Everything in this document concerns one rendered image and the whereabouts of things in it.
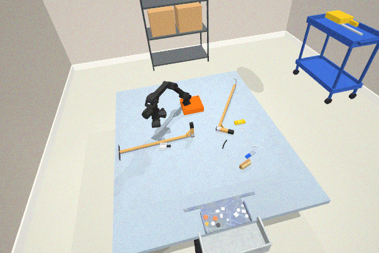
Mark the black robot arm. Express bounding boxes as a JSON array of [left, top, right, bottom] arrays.
[[142, 81, 191, 119]]

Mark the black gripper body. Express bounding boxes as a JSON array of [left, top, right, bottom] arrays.
[[151, 108, 161, 128]]

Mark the yellow rectangular block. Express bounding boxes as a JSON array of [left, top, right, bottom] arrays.
[[234, 119, 245, 125]]

